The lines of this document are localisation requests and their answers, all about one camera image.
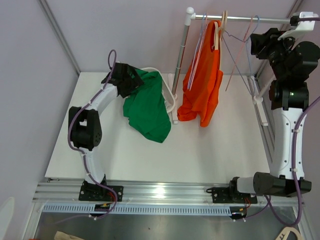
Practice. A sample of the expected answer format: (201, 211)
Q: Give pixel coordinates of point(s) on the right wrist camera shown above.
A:
(301, 23)

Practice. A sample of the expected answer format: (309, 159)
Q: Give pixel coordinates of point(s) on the white perforated plastic basket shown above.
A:
(169, 97)

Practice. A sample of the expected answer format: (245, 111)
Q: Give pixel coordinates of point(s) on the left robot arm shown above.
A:
(84, 125)

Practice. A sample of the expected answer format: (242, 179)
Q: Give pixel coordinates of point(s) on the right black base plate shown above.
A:
(224, 195)

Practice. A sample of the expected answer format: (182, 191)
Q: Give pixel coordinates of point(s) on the orange t shirt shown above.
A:
(203, 98)

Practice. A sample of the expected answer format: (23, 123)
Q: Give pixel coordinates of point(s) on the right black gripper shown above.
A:
(269, 40)

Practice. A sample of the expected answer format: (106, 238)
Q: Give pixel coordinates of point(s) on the aluminium frame rail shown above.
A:
(134, 192)

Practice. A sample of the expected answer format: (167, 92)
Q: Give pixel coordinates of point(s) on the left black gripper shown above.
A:
(135, 82)

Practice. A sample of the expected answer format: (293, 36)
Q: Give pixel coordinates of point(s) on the blue pink empty hangers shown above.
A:
(197, 53)

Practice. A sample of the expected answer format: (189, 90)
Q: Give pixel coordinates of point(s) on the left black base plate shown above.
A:
(98, 194)

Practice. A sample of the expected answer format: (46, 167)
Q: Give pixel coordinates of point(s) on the bright green t shirt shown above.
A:
(145, 108)

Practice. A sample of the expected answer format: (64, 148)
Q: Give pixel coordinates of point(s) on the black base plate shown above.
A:
(98, 194)
(224, 195)

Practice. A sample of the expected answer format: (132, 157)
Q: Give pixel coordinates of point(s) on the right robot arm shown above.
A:
(289, 96)

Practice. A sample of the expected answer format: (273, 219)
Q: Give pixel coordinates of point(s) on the pink wire hanger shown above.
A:
(243, 43)

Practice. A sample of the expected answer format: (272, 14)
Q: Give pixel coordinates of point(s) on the white slotted cable duct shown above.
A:
(139, 209)

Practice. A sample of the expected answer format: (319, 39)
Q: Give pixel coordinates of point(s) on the beige wooden hanger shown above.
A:
(286, 231)
(220, 27)

